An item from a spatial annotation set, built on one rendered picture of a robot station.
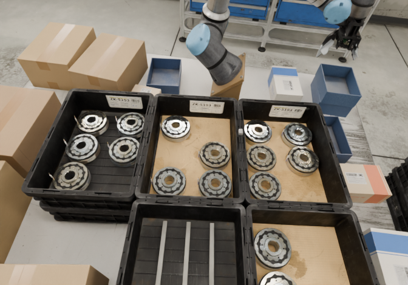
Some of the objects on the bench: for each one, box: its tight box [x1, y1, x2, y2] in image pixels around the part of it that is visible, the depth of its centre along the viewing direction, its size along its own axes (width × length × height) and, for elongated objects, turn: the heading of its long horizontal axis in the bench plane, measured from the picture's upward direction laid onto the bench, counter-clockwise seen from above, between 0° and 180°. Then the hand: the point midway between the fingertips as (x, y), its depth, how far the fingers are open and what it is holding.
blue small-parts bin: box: [324, 115, 353, 163], centre depth 111 cm, size 20×15×7 cm
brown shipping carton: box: [68, 33, 148, 92], centre depth 124 cm, size 30×22×16 cm
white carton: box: [268, 66, 304, 102], centre depth 128 cm, size 20×12×9 cm, turn 175°
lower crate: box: [40, 207, 131, 224], centre depth 95 cm, size 40×30×12 cm
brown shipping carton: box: [17, 22, 97, 91], centre depth 127 cm, size 30×22×16 cm
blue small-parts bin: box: [146, 58, 182, 95], centre depth 129 cm, size 20×15×7 cm
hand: (334, 58), depth 111 cm, fingers open, 14 cm apart
